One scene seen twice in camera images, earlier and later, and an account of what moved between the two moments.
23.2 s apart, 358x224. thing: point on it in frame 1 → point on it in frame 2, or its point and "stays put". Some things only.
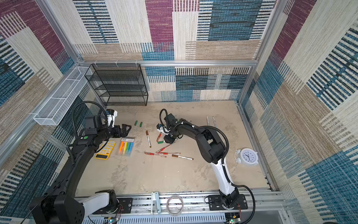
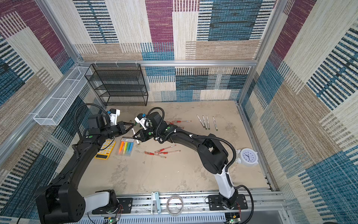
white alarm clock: (246, 157) stays put
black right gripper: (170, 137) → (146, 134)
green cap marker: (214, 122) stays put
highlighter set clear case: (126, 146) stays put
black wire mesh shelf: (119, 84) stays put
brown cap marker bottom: (183, 157) → (203, 125)
